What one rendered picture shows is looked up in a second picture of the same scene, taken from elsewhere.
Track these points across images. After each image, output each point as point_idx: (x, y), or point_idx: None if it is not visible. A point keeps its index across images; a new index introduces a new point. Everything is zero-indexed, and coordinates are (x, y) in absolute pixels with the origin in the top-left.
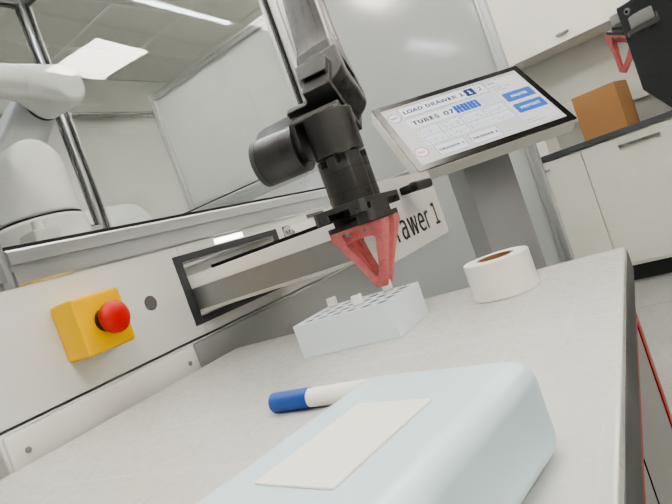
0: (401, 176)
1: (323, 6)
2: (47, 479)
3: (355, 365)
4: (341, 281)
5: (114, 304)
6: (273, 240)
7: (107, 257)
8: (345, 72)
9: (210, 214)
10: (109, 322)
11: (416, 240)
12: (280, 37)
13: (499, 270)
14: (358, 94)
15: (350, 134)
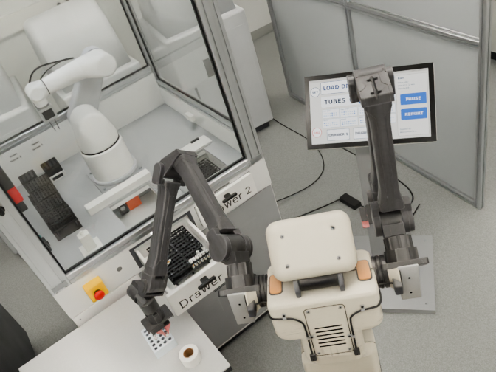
0: (204, 271)
1: (164, 232)
2: (77, 350)
3: (139, 367)
4: (233, 213)
5: (98, 294)
6: (187, 215)
7: (101, 263)
8: (152, 289)
9: (149, 224)
10: (97, 299)
11: (206, 293)
12: (218, 77)
13: (182, 362)
14: (160, 289)
15: (149, 311)
